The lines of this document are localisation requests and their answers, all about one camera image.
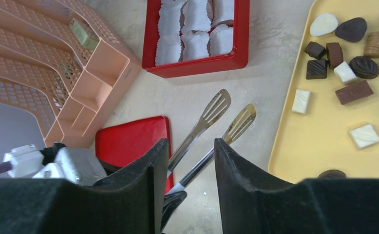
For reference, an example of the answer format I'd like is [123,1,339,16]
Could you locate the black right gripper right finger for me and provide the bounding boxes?
[214,138,379,234]

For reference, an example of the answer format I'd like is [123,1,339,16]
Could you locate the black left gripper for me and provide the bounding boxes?
[93,159,188,232]

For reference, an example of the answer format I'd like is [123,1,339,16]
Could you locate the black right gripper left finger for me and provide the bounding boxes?
[0,138,169,234]

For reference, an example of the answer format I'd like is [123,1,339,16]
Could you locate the dark oval chocolate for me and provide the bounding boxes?
[317,169,347,179]

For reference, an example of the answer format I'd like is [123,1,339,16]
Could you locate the metal slotted tongs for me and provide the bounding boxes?
[165,89,257,195]

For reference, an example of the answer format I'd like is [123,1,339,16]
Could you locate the white rectangular chocolate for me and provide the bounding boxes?
[291,89,311,115]

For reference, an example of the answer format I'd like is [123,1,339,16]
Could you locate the white square chocolate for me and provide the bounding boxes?
[348,123,379,150]

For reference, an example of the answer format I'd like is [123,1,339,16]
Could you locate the brown rectangular chocolate bar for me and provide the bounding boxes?
[335,80,374,105]

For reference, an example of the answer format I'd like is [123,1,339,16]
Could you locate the dark ribbed square chocolate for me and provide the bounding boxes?
[306,59,328,80]

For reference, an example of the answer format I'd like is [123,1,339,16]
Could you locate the red chocolate box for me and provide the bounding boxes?
[142,0,250,78]

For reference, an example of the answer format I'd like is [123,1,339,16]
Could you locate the small dark cube chocolate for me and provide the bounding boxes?
[304,41,326,59]

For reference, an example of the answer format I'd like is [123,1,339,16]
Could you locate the brown round chocolate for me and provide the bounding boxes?
[326,42,344,69]

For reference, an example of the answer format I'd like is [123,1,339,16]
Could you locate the dark round ribbed chocolate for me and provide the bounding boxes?
[349,56,379,79]

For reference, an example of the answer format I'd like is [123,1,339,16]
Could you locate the white oval chocolate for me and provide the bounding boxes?
[309,13,339,37]

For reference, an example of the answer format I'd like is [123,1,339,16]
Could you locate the caramel barrel chocolate upper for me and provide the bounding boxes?
[363,31,379,59]

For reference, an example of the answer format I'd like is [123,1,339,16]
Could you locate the red box lid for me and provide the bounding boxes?
[95,116,175,195]

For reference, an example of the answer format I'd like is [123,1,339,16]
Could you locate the yellow plastic tray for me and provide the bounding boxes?
[268,0,379,183]

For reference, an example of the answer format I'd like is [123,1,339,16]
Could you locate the peach plastic file organizer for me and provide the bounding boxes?
[0,0,141,148]

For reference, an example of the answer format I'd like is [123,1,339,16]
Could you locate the light green eraser box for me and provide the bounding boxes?
[69,18,99,51]

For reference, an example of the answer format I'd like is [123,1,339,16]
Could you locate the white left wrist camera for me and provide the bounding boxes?
[3,145,107,186]

